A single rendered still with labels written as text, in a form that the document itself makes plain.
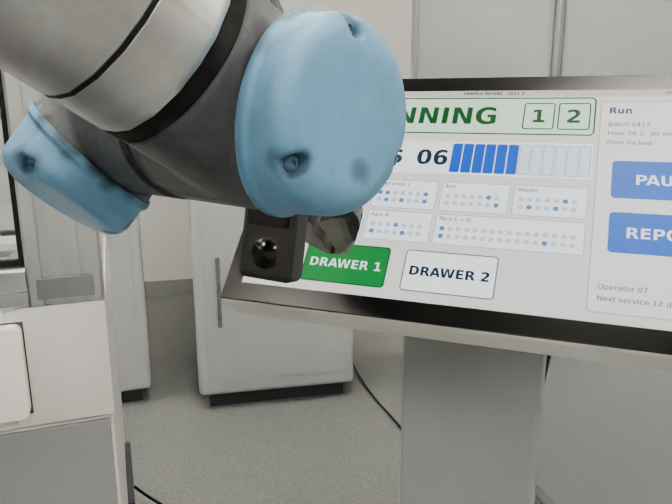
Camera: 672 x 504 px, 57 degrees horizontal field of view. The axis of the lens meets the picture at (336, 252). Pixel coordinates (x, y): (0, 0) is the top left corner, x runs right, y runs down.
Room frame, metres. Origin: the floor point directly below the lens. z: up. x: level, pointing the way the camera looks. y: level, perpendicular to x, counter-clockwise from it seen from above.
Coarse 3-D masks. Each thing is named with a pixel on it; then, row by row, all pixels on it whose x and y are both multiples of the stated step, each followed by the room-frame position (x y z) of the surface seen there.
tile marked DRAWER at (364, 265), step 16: (320, 256) 0.65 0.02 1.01; (336, 256) 0.64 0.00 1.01; (352, 256) 0.64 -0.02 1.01; (368, 256) 0.63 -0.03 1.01; (384, 256) 0.63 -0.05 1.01; (304, 272) 0.64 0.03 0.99; (320, 272) 0.63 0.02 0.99; (336, 272) 0.63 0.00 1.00; (352, 272) 0.62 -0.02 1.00; (368, 272) 0.62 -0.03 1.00; (384, 272) 0.61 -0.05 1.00
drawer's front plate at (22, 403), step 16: (0, 336) 0.64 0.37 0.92; (16, 336) 0.64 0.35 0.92; (0, 352) 0.64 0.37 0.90; (16, 352) 0.64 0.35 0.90; (0, 368) 0.63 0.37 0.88; (16, 368) 0.64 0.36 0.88; (0, 384) 0.63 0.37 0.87; (16, 384) 0.64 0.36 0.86; (0, 400) 0.63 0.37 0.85; (16, 400) 0.64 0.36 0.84; (0, 416) 0.63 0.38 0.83; (16, 416) 0.64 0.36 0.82
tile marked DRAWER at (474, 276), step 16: (416, 256) 0.62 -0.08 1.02; (432, 256) 0.61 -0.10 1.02; (448, 256) 0.61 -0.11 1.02; (464, 256) 0.60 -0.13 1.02; (480, 256) 0.60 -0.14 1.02; (496, 256) 0.59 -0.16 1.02; (416, 272) 0.60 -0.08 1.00; (432, 272) 0.60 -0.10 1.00; (448, 272) 0.59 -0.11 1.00; (464, 272) 0.59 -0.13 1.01; (480, 272) 0.59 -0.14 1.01; (496, 272) 0.58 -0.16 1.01; (400, 288) 0.60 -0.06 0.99; (416, 288) 0.59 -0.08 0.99; (432, 288) 0.59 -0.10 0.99; (448, 288) 0.58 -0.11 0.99; (464, 288) 0.58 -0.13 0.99; (480, 288) 0.57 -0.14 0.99
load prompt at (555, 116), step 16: (416, 112) 0.74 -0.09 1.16; (432, 112) 0.73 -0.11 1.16; (448, 112) 0.73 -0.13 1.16; (464, 112) 0.72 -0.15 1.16; (480, 112) 0.71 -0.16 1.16; (496, 112) 0.71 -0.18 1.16; (512, 112) 0.70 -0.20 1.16; (528, 112) 0.70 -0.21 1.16; (544, 112) 0.69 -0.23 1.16; (560, 112) 0.68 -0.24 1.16; (576, 112) 0.68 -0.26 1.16; (592, 112) 0.67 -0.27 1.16; (416, 128) 0.72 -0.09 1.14; (432, 128) 0.72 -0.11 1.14; (448, 128) 0.71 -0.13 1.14; (464, 128) 0.71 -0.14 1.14; (480, 128) 0.70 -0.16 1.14; (496, 128) 0.69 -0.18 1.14; (512, 128) 0.69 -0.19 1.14; (528, 128) 0.68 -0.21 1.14; (544, 128) 0.68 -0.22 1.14; (560, 128) 0.67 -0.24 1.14; (576, 128) 0.66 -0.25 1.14; (592, 128) 0.66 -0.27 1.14
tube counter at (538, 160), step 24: (432, 144) 0.70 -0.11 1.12; (456, 144) 0.69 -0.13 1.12; (480, 144) 0.69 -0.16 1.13; (504, 144) 0.68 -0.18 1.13; (528, 144) 0.67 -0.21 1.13; (552, 144) 0.66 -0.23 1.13; (576, 144) 0.65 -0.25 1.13; (432, 168) 0.68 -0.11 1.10; (456, 168) 0.67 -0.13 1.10; (480, 168) 0.66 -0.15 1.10; (504, 168) 0.66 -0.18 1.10; (528, 168) 0.65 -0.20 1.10; (552, 168) 0.64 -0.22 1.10; (576, 168) 0.63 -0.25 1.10
